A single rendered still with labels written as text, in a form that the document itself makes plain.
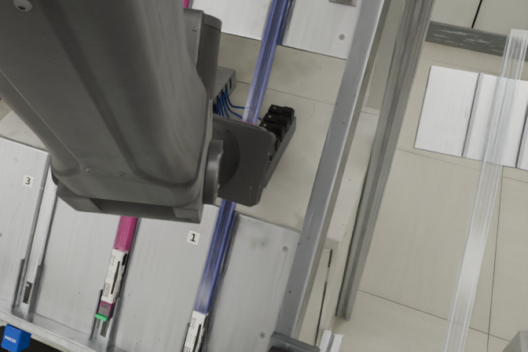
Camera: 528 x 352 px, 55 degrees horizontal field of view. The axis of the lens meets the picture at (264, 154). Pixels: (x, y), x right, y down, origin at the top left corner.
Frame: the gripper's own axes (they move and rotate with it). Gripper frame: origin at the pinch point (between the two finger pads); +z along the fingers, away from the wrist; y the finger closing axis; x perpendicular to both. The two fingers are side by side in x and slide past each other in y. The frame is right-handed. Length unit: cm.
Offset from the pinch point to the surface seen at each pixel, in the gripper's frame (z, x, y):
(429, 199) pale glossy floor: 123, 10, -29
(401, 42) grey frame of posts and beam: 27.5, -19.5, -11.1
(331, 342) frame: 49, 36, -13
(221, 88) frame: 44.2, -6.6, 20.5
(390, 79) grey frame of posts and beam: 32.3, -14.3, -10.9
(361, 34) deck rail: -0.5, -14.2, -8.8
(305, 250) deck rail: -0.5, 7.4, -9.1
